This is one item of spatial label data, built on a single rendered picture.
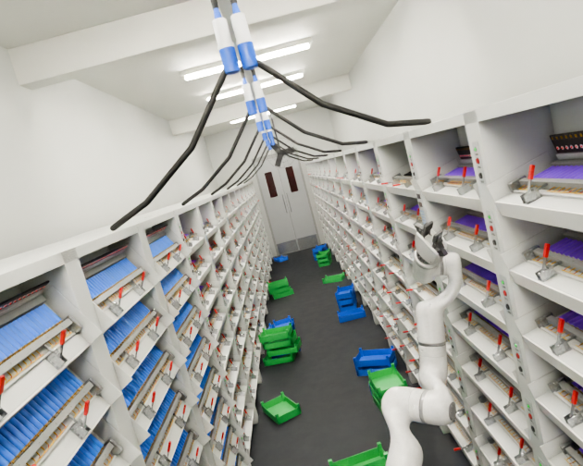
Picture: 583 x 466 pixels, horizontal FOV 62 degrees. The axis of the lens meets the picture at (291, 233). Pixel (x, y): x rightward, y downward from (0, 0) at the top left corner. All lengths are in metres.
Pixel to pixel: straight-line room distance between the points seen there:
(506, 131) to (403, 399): 0.85
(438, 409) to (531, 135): 0.83
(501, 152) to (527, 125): 0.10
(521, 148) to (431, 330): 0.64
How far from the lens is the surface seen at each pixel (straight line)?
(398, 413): 1.62
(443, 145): 2.15
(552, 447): 1.76
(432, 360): 1.71
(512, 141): 1.48
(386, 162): 2.80
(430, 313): 1.68
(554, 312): 1.60
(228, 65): 1.96
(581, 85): 1.03
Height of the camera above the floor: 1.79
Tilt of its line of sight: 7 degrees down
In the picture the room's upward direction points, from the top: 15 degrees counter-clockwise
